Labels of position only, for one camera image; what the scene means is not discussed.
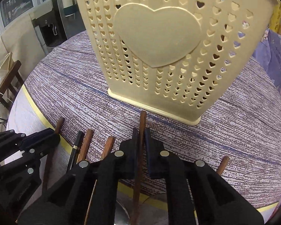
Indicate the water dispenser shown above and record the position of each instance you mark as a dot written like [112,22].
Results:
[49,25]

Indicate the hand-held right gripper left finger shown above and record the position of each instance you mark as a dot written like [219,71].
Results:
[134,146]

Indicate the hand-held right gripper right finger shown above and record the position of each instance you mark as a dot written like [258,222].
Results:
[148,146]

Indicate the beige fabric cover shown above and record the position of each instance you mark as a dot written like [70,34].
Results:
[16,44]

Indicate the purple floral cloth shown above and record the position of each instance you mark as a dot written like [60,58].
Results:
[276,63]

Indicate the dark blue cup holder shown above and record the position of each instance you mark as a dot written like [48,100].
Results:
[70,11]

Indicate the purple striped tablecloth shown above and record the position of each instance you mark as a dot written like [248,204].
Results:
[72,86]

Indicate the black chopstick with gold band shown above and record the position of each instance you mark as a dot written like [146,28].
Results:
[75,148]

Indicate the brown wooden chopstick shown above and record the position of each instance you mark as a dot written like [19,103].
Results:
[107,147]
[86,144]
[142,126]
[223,165]
[52,154]

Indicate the window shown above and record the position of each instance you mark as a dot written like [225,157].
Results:
[16,2]

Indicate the beige heart-pattern utensil holder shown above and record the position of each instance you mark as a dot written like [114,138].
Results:
[154,28]

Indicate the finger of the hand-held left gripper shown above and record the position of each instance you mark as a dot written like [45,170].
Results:
[14,137]
[41,143]

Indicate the wooden chair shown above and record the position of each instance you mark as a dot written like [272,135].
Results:
[10,79]

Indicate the yellow patterned roll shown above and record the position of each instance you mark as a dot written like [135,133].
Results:
[275,16]

